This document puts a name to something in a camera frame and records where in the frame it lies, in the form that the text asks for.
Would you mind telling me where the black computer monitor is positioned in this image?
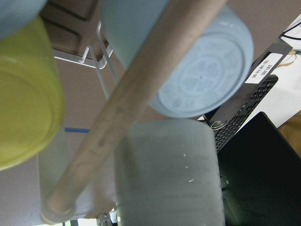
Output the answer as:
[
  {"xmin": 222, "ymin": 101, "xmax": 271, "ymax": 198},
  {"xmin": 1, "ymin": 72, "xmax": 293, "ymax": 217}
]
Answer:
[{"xmin": 218, "ymin": 112, "xmax": 301, "ymax": 226}]

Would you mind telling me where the wooden rack handle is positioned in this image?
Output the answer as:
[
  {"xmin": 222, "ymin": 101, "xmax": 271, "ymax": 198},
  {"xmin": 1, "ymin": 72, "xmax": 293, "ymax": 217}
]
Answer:
[{"xmin": 47, "ymin": 0, "xmax": 225, "ymax": 214}]

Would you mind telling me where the black keyboard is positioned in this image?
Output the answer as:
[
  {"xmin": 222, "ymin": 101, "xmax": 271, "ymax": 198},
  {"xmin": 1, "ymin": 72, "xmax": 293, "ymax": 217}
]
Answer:
[{"xmin": 210, "ymin": 74, "xmax": 278, "ymax": 151}]

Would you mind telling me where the grey plastic cup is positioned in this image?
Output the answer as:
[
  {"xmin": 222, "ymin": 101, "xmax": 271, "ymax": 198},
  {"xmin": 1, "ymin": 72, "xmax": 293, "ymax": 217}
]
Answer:
[{"xmin": 114, "ymin": 119, "xmax": 225, "ymax": 226}]

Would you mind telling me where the white wire cup rack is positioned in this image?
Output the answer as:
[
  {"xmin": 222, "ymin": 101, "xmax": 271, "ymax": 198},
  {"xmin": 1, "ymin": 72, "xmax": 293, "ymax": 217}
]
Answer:
[{"xmin": 36, "ymin": 20, "xmax": 123, "ymax": 224}]

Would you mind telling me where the light blue cup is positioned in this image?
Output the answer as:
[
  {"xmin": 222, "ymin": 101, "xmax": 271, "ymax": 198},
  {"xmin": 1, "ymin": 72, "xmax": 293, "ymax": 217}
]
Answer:
[
  {"xmin": 0, "ymin": 0, "xmax": 47, "ymax": 39},
  {"xmin": 100, "ymin": 0, "xmax": 253, "ymax": 118}
]

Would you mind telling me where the yellow plastic cup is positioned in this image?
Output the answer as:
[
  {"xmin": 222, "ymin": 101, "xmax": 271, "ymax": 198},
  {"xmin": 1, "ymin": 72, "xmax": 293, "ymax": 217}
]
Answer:
[{"xmin": 0, "ymin": 17, "xmax": 65, "ymax": 170}]

